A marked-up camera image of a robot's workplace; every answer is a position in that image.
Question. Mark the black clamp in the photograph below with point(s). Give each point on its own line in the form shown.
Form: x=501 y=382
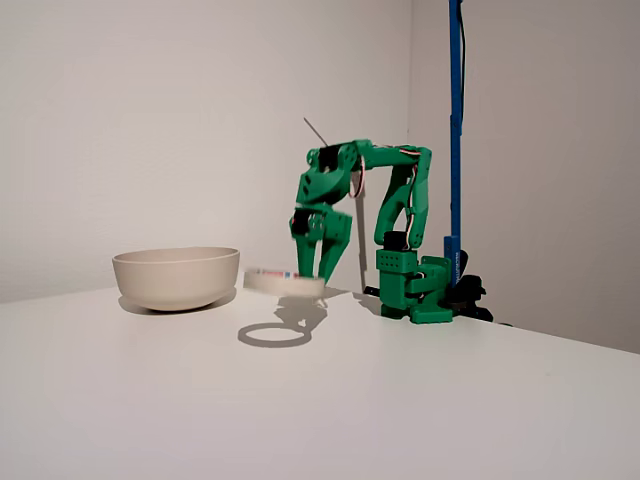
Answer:
x=472 y=290

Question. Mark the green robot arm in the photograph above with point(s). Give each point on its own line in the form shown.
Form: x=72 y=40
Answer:
x=397 y=285

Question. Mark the white tape roll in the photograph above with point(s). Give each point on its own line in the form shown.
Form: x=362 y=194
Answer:
x=280 y=286

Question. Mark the beige bowl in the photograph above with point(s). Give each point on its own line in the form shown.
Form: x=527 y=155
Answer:
x=175 y=280

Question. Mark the blue pole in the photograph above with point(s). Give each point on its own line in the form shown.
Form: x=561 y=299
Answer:
x=455 y=150

